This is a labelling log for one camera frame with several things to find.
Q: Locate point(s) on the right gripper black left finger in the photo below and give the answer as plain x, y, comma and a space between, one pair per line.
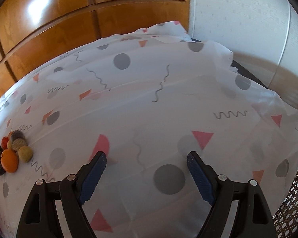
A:
39, 217

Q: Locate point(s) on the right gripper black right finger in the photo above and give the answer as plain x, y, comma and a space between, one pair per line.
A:
253, 217

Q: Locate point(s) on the yellow-green round fruit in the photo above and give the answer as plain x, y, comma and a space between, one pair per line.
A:
25, 153

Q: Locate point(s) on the large orange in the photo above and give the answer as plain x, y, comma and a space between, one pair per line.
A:
9, 161

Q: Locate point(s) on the tan brown fruit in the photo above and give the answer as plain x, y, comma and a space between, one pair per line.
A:
18, 143

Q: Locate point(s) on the perforated white chair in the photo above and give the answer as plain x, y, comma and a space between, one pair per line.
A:
286, 218

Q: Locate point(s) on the dark round fruit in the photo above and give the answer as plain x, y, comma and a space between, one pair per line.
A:
17, 134

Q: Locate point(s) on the small red fruit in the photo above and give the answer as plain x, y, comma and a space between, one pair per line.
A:
4, 142

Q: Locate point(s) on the white patterned tablecloth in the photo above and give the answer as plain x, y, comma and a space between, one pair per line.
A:
147, 99

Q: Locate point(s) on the wooden wall cabinet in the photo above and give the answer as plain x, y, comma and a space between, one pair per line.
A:
33, 32

